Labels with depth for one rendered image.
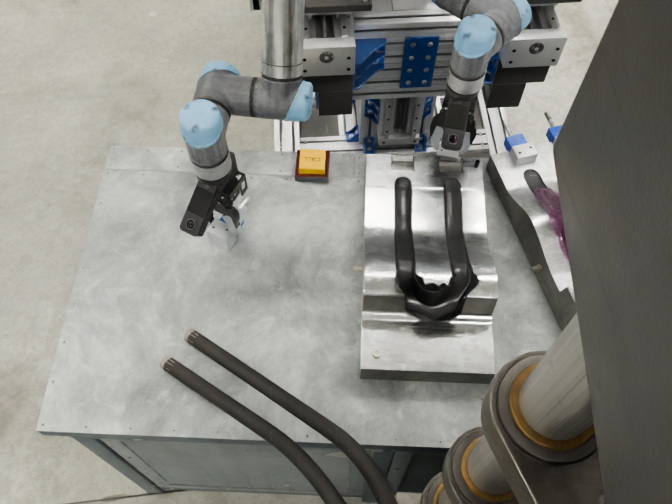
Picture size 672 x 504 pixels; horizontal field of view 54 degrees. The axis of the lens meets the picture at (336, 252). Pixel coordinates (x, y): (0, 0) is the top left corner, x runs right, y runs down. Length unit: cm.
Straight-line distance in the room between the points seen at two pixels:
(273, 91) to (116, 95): 180
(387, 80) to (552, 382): 144
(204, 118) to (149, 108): 171
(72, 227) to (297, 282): 135
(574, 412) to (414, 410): 85
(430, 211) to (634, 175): 119
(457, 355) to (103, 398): 70
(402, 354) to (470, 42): 61
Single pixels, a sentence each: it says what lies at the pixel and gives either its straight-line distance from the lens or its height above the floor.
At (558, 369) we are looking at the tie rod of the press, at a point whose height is 165.
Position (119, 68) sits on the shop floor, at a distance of 310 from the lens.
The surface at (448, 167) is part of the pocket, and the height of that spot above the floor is 86.
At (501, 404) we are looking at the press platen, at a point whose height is 154.
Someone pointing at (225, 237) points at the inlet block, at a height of 85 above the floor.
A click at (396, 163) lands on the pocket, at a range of 154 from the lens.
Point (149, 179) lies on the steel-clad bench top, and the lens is 165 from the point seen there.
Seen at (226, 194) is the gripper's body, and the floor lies 98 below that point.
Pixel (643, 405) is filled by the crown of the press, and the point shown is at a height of 186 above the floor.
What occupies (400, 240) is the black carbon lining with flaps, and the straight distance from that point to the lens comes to 140.
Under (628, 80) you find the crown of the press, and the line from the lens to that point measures 29.
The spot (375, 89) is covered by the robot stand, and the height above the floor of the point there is 72.
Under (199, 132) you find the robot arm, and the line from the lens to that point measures 119.
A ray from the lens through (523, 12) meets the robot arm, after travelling 146.
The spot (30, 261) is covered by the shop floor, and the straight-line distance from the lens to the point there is 262.
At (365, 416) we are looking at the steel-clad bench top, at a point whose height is 80.
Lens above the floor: 209
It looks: 60 degrees down
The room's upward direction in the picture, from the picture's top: straight up
